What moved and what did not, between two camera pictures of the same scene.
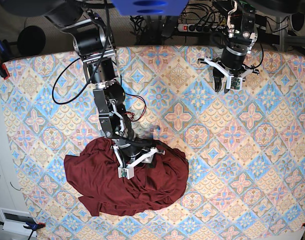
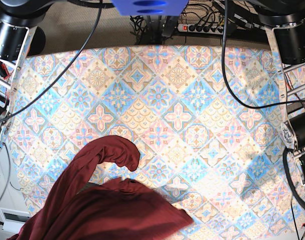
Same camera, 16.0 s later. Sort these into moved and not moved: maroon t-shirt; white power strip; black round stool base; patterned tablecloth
Moved: maroon t-shirt
Not moved: white power strip; black round stool base; patterned tablecloth
